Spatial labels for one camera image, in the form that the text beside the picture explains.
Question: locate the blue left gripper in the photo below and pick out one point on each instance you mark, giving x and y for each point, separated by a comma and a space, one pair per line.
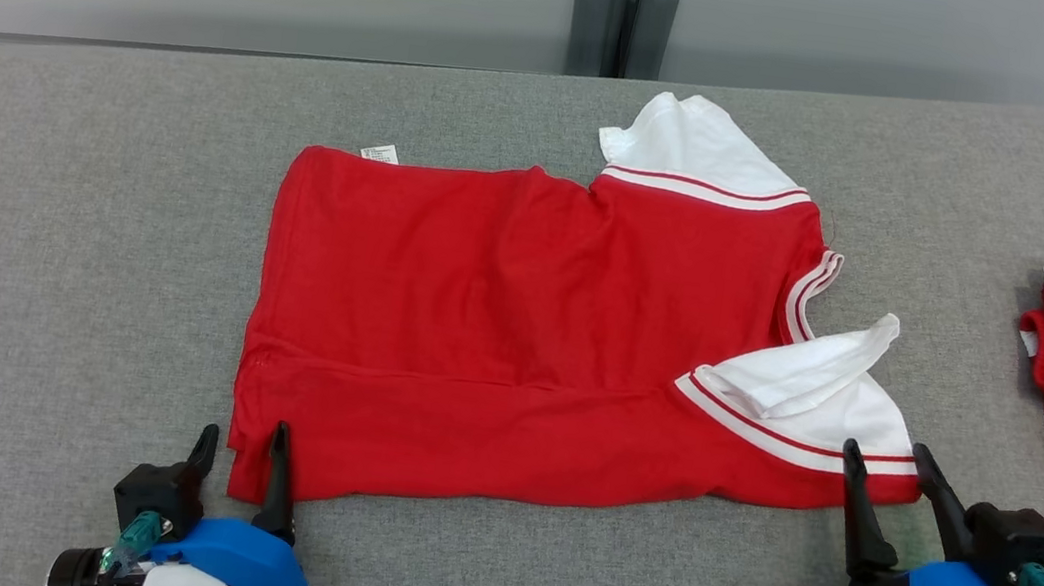
255, 560

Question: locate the grey stand with round feet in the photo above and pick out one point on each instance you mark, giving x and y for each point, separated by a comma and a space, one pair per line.
653, 28

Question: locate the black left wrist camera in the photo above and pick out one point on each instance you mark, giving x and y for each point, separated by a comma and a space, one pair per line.
158, 492

